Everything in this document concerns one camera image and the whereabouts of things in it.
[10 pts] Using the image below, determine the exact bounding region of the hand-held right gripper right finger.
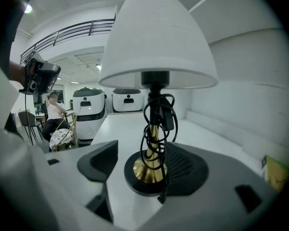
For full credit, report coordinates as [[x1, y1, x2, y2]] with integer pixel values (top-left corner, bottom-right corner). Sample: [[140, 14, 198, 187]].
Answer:
[[144, 141, 281, 231]]

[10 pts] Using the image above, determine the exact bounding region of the white shade brass table lamp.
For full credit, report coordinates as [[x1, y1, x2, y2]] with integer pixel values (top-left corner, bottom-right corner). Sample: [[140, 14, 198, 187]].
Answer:
[[98, 0, 219, 204]]

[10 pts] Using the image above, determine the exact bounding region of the white rounded robot machine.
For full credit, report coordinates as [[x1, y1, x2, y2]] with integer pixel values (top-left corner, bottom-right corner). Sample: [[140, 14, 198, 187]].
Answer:
[[71, 86, 108, 146], [111, 88, 145, 114]]

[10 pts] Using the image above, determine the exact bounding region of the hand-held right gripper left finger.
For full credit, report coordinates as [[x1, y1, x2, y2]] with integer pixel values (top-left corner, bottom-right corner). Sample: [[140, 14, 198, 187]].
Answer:
[[43, 140, 119, 208]]

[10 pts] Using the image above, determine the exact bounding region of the person's left forearm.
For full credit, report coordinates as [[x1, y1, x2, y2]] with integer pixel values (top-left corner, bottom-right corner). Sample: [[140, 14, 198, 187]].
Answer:
[[8, 60, 27, 87]]

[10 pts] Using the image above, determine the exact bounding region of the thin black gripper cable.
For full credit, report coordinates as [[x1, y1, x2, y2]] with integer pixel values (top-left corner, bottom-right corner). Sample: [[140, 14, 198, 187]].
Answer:
[[24, 94, 32, 139]]

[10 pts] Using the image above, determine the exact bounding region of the gold wire chair floral cushion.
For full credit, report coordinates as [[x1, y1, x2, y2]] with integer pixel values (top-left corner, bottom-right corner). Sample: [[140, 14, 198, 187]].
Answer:
[[49, 112, 78, 153]]

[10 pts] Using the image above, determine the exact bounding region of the black balcony railing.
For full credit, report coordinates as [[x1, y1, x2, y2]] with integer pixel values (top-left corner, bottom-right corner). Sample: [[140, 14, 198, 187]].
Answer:
[[19, 18, 117, 65]]

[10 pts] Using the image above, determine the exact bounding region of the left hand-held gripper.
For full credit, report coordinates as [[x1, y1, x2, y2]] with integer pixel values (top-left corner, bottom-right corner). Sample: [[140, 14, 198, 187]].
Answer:
[[18, 49, 62, 96]]

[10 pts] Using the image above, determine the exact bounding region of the green yellow box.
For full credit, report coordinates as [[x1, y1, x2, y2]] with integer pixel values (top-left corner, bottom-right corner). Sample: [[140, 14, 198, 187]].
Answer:
[[262, 154, 289, 193]]

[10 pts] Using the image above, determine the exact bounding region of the dark dining chair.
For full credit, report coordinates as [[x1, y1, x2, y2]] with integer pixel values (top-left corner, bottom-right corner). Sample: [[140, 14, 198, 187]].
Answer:
[[17, 110, 44, 146]]

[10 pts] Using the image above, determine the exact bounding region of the person's black sleeve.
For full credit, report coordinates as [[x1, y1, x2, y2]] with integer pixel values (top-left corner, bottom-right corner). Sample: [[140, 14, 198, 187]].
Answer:
[[0, 0, 37, 78]]

